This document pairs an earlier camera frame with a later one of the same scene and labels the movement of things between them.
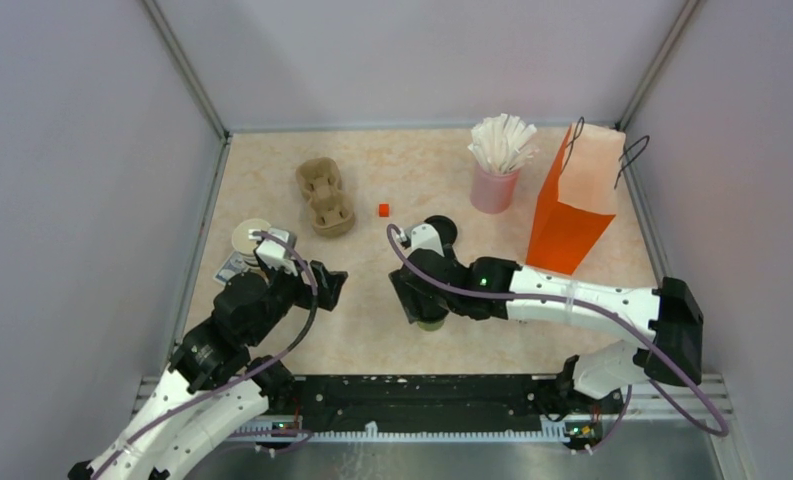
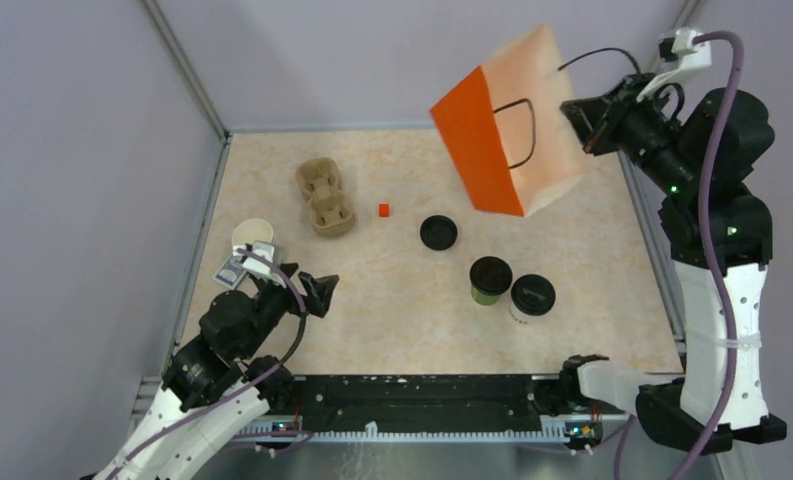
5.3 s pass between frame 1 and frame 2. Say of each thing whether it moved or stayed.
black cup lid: stayed
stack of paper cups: stayed
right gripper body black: moved
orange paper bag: moved
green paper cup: moved
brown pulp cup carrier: stayed
